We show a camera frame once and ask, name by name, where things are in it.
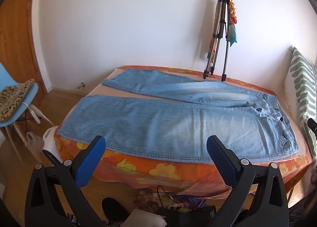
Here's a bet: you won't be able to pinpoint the white fan heater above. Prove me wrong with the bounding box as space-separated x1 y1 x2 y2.
42 126 61 165

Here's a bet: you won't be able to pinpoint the white paper sheet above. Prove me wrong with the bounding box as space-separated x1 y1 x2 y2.
124 208 167 227

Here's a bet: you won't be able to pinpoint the light blue chair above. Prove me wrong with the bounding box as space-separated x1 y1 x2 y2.
0 62 40 160

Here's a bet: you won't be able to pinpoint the white power strip with cables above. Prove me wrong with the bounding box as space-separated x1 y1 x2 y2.
28 104 42 124

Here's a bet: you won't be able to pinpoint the black shoe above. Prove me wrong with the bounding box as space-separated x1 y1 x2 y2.
102 197 132 225

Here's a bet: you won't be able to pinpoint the green and white striped pillow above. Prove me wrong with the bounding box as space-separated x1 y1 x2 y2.
284 47 317 157

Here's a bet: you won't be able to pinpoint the colourful crumpled cloth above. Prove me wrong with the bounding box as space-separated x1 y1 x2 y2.
171 195 206 209

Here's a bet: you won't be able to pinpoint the light blue denim pants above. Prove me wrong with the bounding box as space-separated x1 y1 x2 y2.
57 68 301 164

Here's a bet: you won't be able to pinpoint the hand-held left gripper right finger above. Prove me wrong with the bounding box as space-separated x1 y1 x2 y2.
206 135 290 227

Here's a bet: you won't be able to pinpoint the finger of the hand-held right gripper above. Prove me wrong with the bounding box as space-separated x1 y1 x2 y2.
307 118 317 136

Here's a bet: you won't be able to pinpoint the orange floral bedspread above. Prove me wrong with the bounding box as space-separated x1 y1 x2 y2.
53 65 313 199

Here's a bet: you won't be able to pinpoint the colourful patterned scarf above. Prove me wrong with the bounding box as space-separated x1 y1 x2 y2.
207 0 239 62

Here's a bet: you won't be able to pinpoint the wooden door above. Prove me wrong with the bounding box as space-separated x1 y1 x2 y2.
0 0 50 96

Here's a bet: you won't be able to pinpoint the clear plastic bag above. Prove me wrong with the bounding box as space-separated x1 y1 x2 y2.
26 131 47 165

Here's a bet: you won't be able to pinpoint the thin black cable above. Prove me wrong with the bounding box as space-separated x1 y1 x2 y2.
156 185 179 208

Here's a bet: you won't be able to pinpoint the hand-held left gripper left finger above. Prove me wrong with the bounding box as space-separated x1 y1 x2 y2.
25 135 107 227

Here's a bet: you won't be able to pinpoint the leopard print cushion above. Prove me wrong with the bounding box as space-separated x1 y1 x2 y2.
0 79 35 122

